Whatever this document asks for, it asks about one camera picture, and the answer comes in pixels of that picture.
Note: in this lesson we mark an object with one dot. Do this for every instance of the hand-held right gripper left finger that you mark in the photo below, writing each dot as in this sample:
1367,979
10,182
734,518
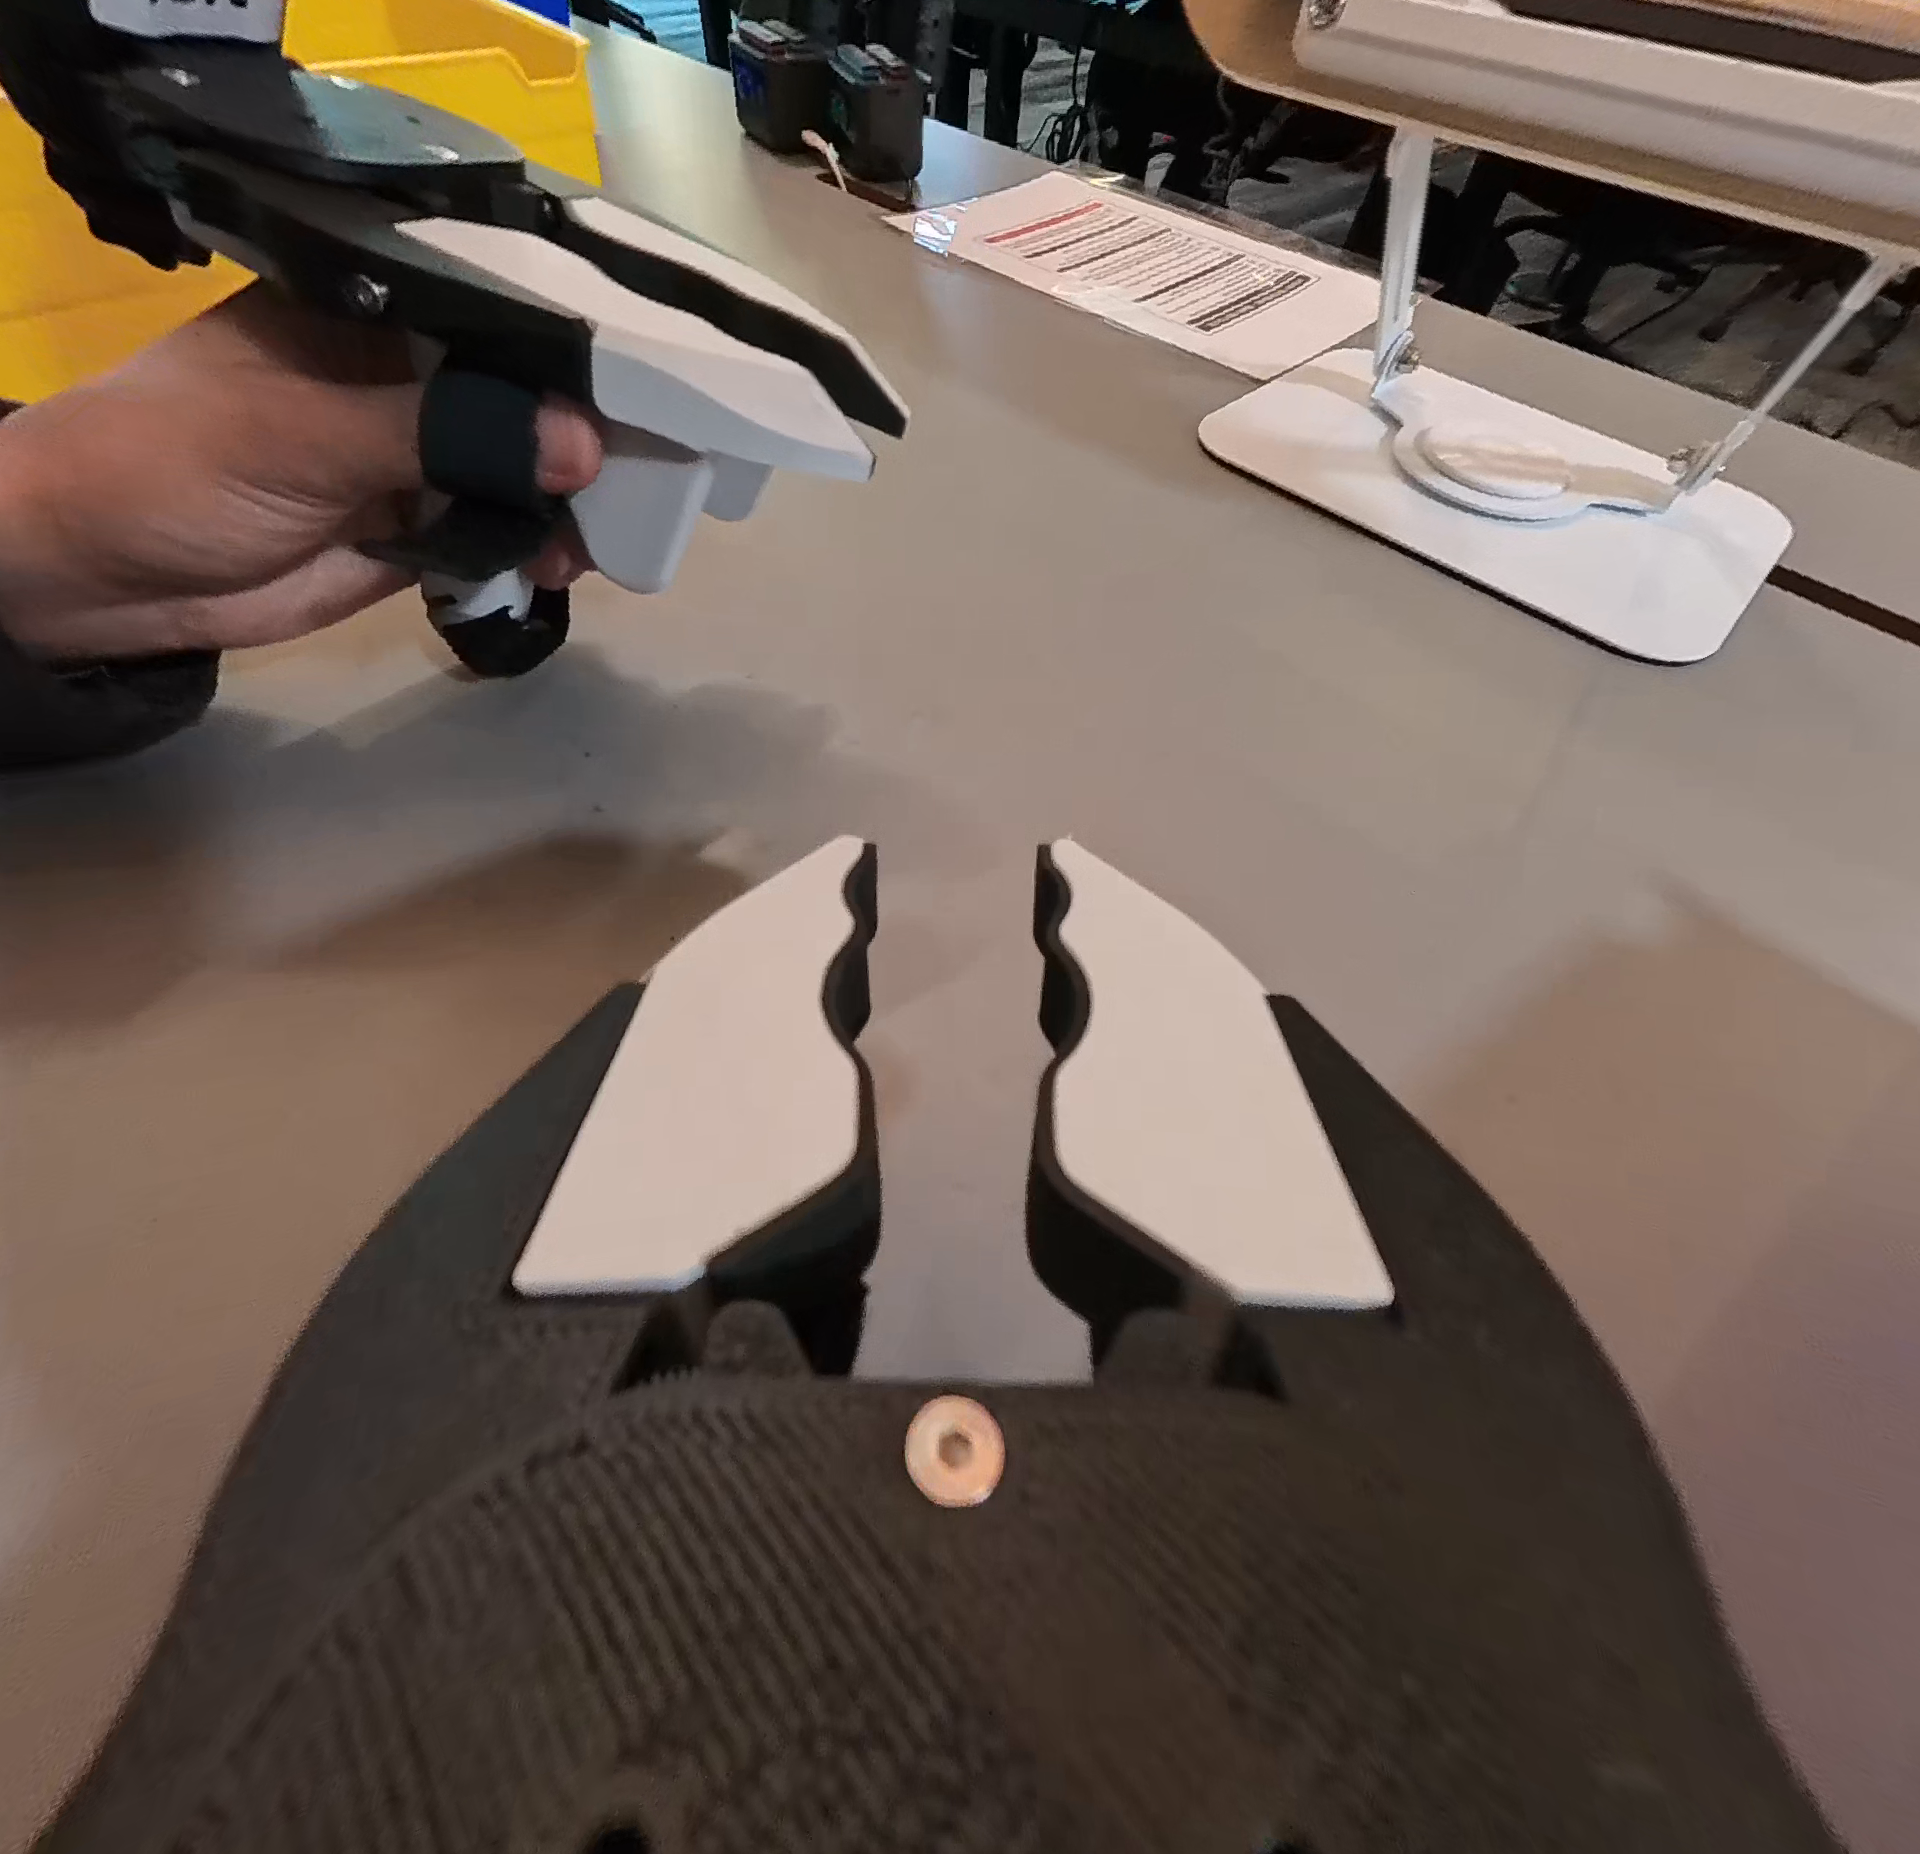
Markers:
704,1104

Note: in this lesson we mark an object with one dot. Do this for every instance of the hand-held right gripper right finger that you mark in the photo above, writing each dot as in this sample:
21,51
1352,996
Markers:
1200,1133

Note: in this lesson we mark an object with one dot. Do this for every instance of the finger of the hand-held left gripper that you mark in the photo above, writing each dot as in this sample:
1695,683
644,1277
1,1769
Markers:
704,272
704,401

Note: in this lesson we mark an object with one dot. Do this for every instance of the person's left hand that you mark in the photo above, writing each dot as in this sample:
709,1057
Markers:
224,490

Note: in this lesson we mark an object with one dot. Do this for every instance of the yellow plastic bin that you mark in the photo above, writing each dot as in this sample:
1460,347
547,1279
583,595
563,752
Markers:
88,310

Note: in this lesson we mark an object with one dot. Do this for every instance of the printed paper sheet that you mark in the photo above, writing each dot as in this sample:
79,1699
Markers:
1140,256

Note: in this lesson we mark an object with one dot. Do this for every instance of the white metal board stand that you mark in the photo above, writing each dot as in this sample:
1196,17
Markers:
1650,565

